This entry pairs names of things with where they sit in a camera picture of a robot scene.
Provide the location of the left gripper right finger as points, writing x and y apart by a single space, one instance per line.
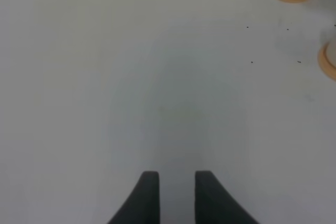
214 204

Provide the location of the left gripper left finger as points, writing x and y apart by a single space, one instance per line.
143 204

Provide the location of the near orange cup coaster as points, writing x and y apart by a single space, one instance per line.
327 68

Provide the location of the near white teacup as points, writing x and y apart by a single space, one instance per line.
331 53

